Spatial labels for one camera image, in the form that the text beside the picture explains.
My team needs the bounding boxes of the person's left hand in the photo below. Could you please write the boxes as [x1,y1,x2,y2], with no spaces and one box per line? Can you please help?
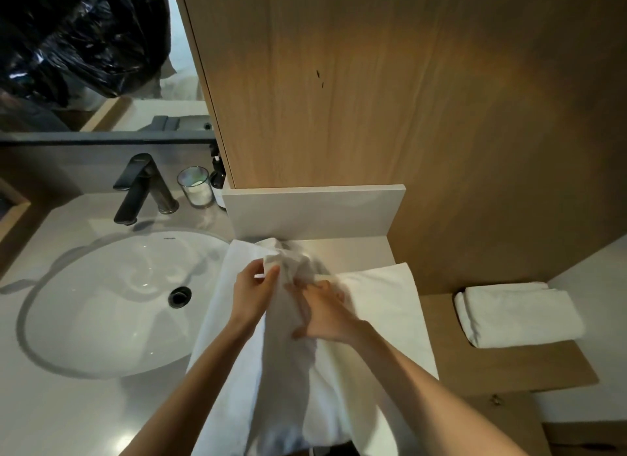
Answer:
[227,258,281,334]

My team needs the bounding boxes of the person's right hand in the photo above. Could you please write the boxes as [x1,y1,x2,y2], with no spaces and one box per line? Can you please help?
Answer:
[283,280,373,346]

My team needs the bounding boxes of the white towel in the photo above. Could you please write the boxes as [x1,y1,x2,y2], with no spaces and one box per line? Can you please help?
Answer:
[188,237,440,456]
[454,282,587,349]

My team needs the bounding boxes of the wooden cabinet flap door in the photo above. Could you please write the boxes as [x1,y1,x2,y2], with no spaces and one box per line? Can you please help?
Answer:
[465,394,552,456]

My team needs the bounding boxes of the person's left forearm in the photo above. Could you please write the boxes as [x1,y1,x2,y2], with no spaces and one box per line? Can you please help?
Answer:
[120,321,255,456]

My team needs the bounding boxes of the person's right forearm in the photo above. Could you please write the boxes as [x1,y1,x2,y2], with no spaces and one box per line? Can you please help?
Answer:
[350,321,530,456]

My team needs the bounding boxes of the person's dark trousers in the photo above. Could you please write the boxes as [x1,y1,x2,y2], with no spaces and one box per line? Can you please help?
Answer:
[289,440,363,456]

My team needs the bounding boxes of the black sink drain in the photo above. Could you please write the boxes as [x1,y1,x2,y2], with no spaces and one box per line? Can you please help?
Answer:
[168,286,193,309]

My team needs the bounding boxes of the grey stone backsplash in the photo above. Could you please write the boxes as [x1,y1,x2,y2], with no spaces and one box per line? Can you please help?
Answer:
[221,184,408,242]

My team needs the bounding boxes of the dark pump bottle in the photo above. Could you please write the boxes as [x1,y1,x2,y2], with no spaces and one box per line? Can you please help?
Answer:
[209,144,228,209]

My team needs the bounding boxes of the glass jar with cotton pads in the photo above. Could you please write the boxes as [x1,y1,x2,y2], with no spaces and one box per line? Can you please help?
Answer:
[177,166,215,208]

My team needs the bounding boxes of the white oval sink basin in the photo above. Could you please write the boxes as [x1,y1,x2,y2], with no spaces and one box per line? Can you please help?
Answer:
[17,230,231,379]

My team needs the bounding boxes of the black faucet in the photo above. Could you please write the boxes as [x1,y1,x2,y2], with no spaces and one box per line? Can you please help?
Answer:
[113,153,180,226]

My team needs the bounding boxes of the wooden back panel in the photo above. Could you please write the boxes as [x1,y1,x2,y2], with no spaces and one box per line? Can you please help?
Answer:
[171,0,627,295]

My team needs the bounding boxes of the wall mirror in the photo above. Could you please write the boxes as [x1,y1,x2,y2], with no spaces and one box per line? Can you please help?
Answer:
[0,0,216,146]

